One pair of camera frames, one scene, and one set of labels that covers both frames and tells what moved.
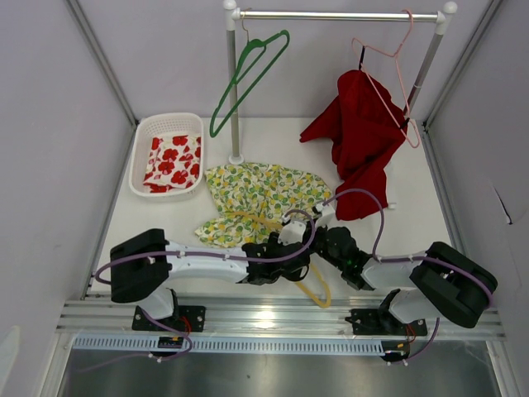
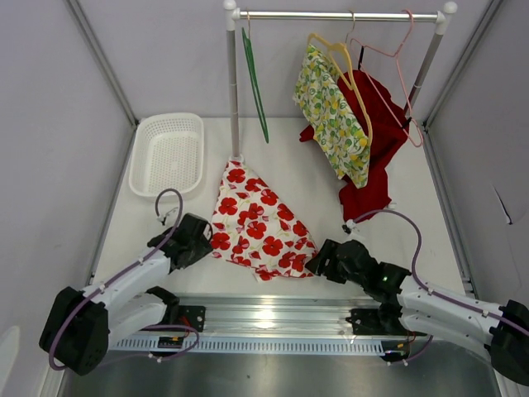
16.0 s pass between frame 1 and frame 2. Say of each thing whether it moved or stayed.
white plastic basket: stayed
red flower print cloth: moved
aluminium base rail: stayed
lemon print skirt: moved
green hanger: moved
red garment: stayed
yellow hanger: moved
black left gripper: moved
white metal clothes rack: stayed
